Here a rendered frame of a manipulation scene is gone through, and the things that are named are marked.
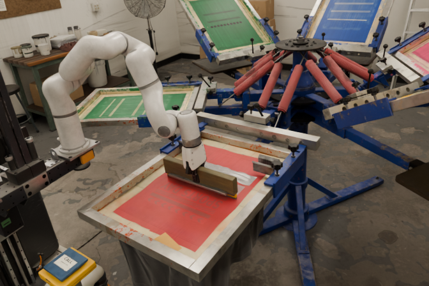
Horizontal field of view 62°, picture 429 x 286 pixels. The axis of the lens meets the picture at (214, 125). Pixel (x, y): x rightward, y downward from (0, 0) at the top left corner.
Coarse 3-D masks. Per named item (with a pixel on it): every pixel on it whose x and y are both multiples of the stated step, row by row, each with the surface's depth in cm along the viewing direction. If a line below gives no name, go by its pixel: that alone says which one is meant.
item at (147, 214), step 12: (204, 144) 183; (216, 156) 171; (228, 156) 170; (156, 180) 157; (144, 192) 149; (132, 204) 142; (144, 204) 142; (132, 216) 136; (144, 216) 135; (156, 216) 135
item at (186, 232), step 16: (240, 160) 166; (256, 160) 165; (256, 176) 153; (240, 192) 144; (224, 208) 136; (160, 224) 131; (176, 224) 130; (192, 224) 129; (208, 224) 129; (176, 240) 123; (192, 240) 122
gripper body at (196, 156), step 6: (186, 150) 138; (192, 150) 138; (198, 150) 141; (204, 150) 145; (186, 156) 139; (192, 156) 139; (198, 156) 141; (204, 156) 145; (186, 162) 141; (192, 162) 139; (198, 162) 142; (192, 168) 140
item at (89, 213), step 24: (240, 144) 176; (264, 144) 170; (144, 168) 159; (120, 192) 148; (264, 192) 137; (96, 216) 132; (240, 216) 125; (144, 240) 119; (216, 240) 116; (168, 264) 112; (192, 264) 108
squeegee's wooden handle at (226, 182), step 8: (168, 160) 152; (176, 160) 151; (168, 168) 154; (176, 168) 151; (200, 168) 144; (184, 176) 150; (200, 176) 144; (208, 176) 142; (216, 176) 139; (224, 176) 138; (232, 176) 137; (208, 184) 144; (216, 184) 141; (224, 184) 138; (232, 184) 136; (232, 192) 138
